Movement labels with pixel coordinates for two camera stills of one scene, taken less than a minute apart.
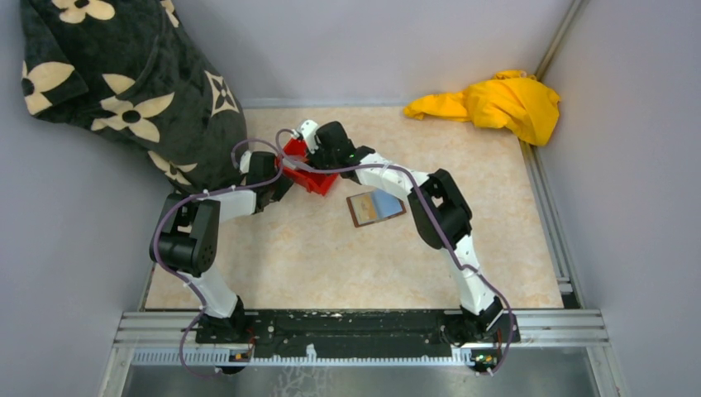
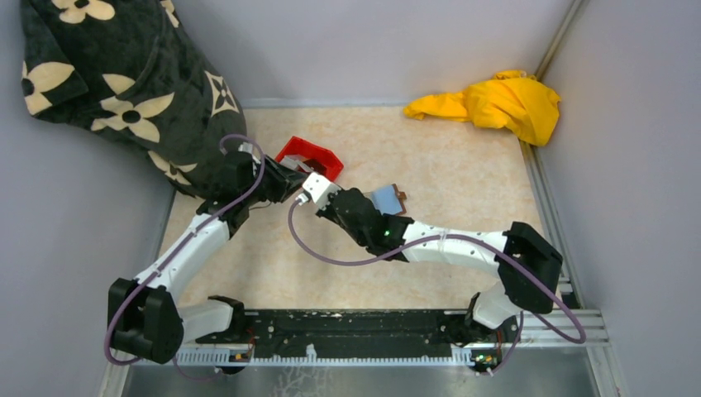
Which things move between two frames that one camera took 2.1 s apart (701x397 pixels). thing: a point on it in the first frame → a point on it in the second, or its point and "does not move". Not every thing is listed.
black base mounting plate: x=360 y=333 does not move
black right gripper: x=313 y=156 → x=326 y=211
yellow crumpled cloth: x=512 y=100 does not move
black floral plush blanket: x=125 y=67 does not move
